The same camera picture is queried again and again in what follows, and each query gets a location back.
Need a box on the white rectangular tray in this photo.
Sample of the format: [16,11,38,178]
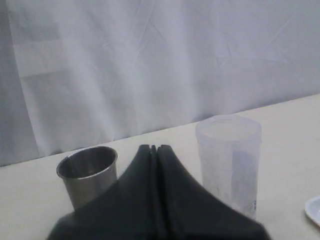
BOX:
[304,195,320,227]

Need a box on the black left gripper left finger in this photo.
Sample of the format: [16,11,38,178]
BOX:
[47,145,160,240]

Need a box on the stainless steel cup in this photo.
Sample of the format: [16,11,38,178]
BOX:
[56,146,119,210]

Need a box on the clear tall plastic container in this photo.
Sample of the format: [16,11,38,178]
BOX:
[195,115,262,219]

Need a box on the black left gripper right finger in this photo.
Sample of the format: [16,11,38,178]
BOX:
[157,145,269,240]

